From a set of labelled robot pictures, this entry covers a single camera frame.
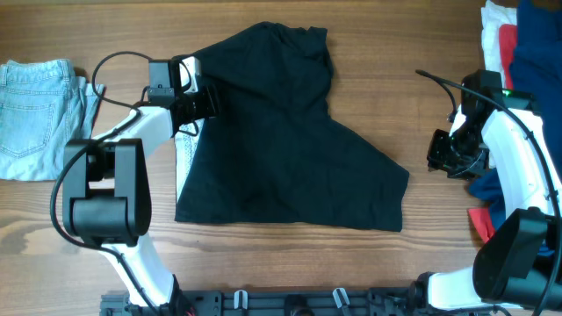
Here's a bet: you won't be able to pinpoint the folded light blue jeans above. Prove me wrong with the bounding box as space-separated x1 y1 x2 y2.
1 59 105 181

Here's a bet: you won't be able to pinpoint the black shorts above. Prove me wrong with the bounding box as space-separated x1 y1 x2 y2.
175 22 409 232

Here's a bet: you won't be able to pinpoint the red garment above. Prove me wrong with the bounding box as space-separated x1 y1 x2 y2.
467 24 517 243

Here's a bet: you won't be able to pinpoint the white garment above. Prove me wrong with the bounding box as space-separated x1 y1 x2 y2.
480 0 517 75

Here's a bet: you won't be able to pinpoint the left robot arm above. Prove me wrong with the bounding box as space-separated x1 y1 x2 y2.
51 55 220 315

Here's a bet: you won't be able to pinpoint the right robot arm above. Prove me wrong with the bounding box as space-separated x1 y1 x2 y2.
412 69 561 315

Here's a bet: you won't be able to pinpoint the navy blue garment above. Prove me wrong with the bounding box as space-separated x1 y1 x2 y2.
467 0 562 258

